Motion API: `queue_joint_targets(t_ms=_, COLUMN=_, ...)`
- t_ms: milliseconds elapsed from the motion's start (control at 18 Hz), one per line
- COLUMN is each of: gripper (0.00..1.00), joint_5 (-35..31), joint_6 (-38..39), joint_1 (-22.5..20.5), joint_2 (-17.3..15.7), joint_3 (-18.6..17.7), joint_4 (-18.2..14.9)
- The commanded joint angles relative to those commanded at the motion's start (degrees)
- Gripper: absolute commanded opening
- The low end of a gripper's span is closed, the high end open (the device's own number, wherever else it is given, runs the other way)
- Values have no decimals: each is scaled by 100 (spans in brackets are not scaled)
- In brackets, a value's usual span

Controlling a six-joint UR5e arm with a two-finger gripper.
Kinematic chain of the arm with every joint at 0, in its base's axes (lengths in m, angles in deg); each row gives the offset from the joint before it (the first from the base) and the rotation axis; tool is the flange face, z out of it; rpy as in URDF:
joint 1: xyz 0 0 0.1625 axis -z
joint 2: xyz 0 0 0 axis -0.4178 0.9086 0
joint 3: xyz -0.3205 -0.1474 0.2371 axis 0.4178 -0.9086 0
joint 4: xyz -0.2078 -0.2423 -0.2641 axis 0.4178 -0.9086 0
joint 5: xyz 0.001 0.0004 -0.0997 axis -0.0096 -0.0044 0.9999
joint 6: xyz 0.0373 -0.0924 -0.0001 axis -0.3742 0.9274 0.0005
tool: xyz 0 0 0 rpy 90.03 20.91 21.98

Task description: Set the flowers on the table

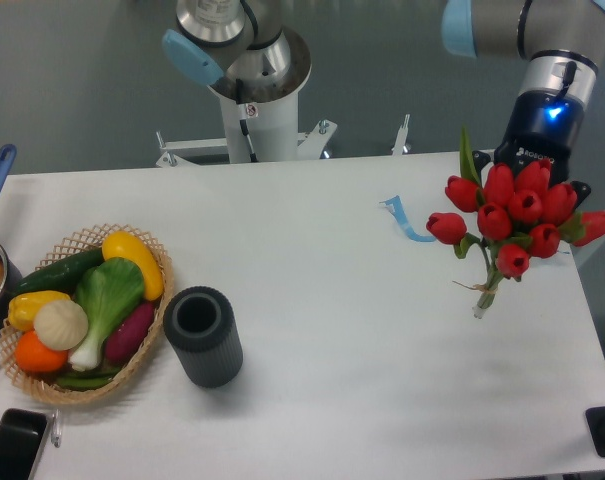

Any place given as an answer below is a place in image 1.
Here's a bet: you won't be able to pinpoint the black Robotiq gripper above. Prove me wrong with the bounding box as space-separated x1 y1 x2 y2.
472 91 592 208

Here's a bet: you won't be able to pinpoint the red tulip bouquet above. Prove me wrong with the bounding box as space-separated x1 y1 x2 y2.
426 131 598 319

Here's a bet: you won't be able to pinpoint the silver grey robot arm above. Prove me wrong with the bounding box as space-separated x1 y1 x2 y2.
162 1 605 183

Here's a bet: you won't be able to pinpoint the light blue ribbon strip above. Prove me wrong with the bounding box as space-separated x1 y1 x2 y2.
380 195 436 243

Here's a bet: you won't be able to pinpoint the dark grey ribbed vase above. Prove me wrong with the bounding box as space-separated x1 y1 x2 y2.
163 286 244 389

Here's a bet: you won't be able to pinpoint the yellow squash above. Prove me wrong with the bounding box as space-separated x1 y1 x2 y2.
101 230 164 301

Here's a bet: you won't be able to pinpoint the green bok choy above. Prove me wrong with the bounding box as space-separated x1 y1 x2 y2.
69 257 144 372

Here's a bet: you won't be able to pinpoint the purple sweet potato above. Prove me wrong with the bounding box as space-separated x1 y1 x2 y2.
104 302 155 366

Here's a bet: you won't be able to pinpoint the woven wicker basket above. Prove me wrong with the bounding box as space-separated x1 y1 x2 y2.
0 224 174 406

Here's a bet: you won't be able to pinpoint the green cucumber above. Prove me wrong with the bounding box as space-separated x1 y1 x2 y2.
13 249 104 295

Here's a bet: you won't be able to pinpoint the cream steamed bun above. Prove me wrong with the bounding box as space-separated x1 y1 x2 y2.
33 300 88 351

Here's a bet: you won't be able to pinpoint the green pea pods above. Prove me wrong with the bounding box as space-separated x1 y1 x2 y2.
55 369 120 391

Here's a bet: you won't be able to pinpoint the yellow bell pepper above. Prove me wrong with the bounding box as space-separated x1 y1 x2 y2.
7 290 71 332

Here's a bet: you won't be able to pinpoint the orange fruit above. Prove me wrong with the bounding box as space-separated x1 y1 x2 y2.
14 330 68 373

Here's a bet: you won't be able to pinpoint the clear pen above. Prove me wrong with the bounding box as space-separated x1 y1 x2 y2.
50 409 62 448

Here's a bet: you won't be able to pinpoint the black smartphone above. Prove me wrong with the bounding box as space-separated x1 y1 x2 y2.
0 408 49 480

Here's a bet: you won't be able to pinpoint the white metal mounting frame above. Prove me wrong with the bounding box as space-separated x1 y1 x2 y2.
155 113 411 168

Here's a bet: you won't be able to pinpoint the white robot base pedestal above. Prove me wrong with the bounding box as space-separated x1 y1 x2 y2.
211 27 311 164

